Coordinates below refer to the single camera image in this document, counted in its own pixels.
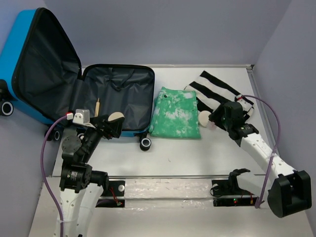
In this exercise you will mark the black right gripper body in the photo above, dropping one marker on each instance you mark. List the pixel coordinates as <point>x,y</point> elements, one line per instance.
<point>222,121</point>

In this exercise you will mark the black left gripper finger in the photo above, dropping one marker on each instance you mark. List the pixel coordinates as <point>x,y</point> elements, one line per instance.
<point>101,122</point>
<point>115,128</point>

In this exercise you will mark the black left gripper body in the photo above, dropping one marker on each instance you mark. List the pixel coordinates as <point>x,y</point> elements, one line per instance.
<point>93,136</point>

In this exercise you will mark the round beige powder puff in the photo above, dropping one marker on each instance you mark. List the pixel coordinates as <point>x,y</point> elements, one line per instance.
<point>114,116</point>
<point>203,118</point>

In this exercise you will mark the black white striped sweater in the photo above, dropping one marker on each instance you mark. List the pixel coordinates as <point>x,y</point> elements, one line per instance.
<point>211,92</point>

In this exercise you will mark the green tie-dye pants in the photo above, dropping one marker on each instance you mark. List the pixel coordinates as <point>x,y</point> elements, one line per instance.
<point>175,115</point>

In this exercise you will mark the blue hard-shell suitcase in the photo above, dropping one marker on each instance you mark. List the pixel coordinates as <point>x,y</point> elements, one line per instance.
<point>42,76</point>

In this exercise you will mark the clear small plastic bottle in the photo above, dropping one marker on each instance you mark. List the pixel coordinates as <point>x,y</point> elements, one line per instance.
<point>211,125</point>

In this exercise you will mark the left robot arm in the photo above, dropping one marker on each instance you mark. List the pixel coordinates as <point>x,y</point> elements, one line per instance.
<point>77,174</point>

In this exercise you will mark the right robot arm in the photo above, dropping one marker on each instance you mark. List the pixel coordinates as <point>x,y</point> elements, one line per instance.
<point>285,189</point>

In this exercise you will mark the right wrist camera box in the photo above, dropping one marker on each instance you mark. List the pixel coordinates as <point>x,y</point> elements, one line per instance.
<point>246,103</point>

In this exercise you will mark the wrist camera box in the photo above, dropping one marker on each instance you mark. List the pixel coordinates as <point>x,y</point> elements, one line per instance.
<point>81,117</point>
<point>246,103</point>

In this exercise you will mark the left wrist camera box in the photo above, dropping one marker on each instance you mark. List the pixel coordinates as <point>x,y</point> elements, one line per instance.
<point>81,117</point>

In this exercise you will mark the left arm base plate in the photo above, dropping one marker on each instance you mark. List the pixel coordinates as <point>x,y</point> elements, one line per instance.
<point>114,196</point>

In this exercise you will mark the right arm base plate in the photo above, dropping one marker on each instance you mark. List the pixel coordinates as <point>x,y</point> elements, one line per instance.
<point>227,192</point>

